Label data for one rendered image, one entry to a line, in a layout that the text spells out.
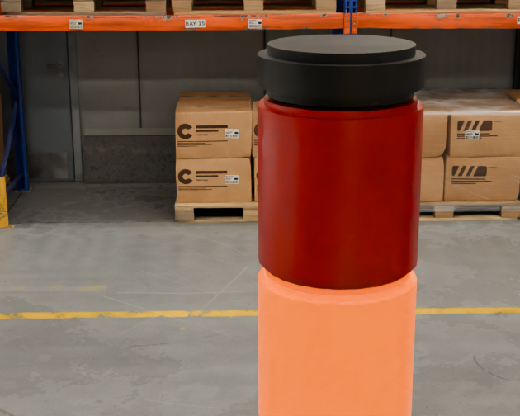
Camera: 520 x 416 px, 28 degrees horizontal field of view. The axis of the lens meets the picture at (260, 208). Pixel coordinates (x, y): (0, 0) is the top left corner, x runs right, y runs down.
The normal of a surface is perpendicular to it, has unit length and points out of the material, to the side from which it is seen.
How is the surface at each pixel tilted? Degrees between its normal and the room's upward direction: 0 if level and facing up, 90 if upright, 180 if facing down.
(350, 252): 90
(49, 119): 90
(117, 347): 0
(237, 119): 89
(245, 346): 0
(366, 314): 90
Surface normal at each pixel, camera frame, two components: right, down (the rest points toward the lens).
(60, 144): 0.02, 0.28
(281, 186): -0.66, 0.22
